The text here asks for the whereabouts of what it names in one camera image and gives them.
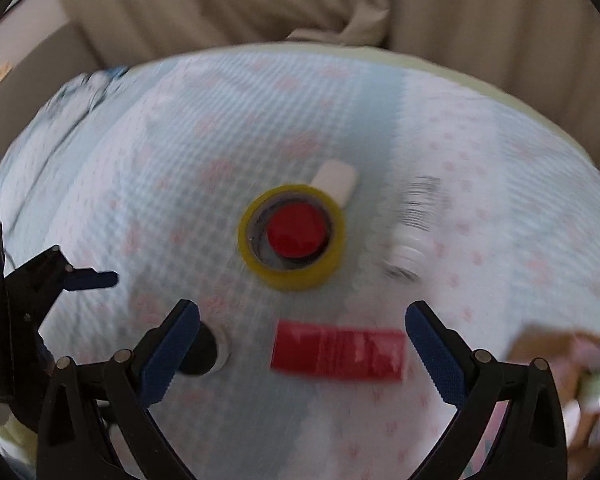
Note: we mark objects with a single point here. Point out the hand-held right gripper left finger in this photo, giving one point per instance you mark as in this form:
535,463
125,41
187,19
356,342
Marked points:
172,355

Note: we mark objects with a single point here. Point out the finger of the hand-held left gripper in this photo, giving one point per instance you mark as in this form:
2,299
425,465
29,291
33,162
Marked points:
87,280

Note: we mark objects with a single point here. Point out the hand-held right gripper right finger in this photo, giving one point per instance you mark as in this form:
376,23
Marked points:
435,355

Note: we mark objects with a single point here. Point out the black round white-rimmed lid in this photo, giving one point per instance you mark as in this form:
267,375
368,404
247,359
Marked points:
202,352

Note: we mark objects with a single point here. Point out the red flat box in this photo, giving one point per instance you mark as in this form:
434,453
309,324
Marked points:
337,354

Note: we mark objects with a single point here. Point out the brown cardboard box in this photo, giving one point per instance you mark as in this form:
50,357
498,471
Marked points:
550,347

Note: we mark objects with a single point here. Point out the white bottle with barcode label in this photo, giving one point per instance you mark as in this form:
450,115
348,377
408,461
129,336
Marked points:
414,240

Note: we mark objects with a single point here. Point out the yellow tape roll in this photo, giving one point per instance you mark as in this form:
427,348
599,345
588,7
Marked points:
287,275

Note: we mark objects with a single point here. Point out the red round cap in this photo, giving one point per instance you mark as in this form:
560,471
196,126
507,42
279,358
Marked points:
296,232

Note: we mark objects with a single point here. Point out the white rectangular eraser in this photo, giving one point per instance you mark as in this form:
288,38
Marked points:
334,176

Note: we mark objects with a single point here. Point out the pale green mattress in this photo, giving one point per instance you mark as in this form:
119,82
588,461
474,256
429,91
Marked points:
480,77

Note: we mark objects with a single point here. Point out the beige curtain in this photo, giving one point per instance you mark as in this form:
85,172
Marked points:
290,0

